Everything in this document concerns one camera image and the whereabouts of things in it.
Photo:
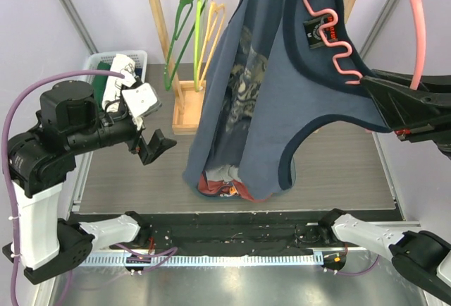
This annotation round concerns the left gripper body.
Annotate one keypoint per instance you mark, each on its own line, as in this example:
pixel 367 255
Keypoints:
pixel 120 131

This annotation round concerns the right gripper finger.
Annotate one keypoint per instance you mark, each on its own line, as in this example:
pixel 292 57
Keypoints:
pixel 408 80
pixel 402 107

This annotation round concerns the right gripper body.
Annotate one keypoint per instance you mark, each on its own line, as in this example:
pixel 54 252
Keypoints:
pixel 433 115

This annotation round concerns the grey tank top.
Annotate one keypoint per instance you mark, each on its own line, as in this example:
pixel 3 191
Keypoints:
pixel 226 173

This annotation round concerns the maroon graphic tank top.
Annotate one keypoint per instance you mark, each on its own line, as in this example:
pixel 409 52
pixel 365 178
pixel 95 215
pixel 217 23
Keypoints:
pixel 221 188

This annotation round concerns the pink hanger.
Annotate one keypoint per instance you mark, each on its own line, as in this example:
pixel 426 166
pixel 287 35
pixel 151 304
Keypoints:
pixel 383 31

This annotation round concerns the navy tank top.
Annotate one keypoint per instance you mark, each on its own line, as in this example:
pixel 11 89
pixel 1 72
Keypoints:
pixel 266 34

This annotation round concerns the green plastic hanger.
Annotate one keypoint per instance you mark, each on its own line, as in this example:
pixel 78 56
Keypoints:
pixel 184 9

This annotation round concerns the yellow hanger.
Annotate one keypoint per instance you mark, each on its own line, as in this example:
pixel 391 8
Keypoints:
pixel 214 16

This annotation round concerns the lime green hanger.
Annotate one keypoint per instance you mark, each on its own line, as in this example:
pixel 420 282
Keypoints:
pixel 198 42

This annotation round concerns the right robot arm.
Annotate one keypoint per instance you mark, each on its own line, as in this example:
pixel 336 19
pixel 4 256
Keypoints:
pixel 394 242

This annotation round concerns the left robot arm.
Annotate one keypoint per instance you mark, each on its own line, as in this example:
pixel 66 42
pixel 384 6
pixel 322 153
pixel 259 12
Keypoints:
pixel 39 160

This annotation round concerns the teal plastic tub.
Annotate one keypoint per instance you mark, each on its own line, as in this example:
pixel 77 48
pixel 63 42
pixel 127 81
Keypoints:
pixel 227 196

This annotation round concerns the green folded shirt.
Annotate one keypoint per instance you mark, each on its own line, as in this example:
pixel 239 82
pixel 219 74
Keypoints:
pixel 99 83

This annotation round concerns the wooden clothes rack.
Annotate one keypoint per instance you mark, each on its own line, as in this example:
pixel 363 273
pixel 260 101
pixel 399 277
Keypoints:
pixel 189 94

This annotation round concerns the navy folded shirt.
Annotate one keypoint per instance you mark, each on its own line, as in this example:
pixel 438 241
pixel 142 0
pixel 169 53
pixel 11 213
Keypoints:
pixel 138 73

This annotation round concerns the white plastic basket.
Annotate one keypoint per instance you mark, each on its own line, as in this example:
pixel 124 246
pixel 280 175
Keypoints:
pixel 138 56

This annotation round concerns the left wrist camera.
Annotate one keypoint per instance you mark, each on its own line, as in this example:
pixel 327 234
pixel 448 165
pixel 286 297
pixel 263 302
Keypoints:
pixel 141 100

